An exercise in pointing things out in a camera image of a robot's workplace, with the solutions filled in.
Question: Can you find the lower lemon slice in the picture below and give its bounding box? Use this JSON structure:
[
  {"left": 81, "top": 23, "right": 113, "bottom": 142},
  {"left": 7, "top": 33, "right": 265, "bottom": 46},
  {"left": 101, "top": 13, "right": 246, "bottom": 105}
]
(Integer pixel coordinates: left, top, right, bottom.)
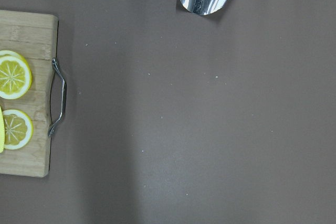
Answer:
[{"left": 3, "top": 109, "right": 34, "bottom": 150}]

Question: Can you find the yellow plastic knife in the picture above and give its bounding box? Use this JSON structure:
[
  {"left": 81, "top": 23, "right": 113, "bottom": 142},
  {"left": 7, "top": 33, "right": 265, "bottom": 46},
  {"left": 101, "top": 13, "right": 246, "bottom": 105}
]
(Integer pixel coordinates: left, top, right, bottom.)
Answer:
[{"left": 0, "top": 109, "right": 5, "bottom": 153}]

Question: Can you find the wooden cutting board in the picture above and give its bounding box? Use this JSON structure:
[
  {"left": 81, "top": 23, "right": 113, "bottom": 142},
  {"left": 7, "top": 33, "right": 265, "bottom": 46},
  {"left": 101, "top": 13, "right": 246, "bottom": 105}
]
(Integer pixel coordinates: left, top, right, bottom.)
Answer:
[{"left": 1, "top": 10, "right": 58, "bottom": 177}]

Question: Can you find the upper lemon slice stack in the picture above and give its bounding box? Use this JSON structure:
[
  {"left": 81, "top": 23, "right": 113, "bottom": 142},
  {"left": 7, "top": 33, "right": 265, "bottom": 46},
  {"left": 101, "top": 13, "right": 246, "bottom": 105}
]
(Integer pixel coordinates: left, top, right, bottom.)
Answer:
[{"left": 1, "top": 50, "right": 32, "bottom": 100}]

